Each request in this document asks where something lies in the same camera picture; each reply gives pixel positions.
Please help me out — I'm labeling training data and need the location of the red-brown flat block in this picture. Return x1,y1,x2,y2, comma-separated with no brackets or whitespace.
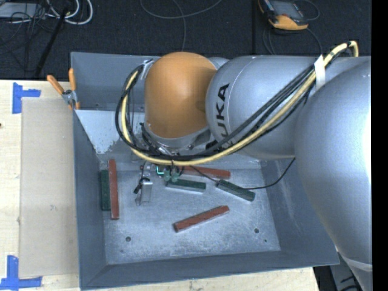
173,205,230,233
181,166,232,180
107,158,120,221

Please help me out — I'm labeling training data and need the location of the dark green flat block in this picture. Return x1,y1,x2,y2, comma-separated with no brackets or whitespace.
215,179,256,203
165,176,207,194
99,169,112,212

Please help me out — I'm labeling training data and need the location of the grey metal bin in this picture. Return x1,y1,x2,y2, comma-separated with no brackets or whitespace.
70,52,341,291

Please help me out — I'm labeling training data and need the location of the pale flat board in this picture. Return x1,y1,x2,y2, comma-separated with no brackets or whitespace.
18,97,79,279

